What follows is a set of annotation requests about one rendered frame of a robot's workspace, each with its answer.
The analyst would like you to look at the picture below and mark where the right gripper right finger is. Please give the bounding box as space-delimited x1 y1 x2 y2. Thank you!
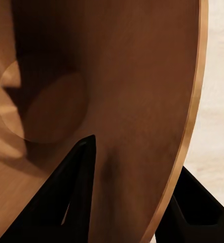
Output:
155 167 224 243

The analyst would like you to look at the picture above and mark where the trash can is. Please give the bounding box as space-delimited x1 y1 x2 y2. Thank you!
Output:
0 0 209 243

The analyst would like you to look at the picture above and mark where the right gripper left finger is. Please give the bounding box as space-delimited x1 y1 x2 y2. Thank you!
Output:
0 135 96 243

